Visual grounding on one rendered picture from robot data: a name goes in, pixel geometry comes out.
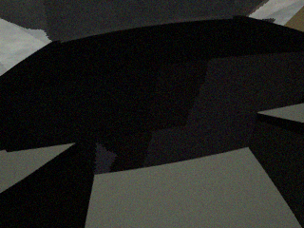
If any tan wooden floor panel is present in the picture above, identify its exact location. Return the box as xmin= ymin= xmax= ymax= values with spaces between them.
xmin=284 ymin=7 xmax=304 ymax=31

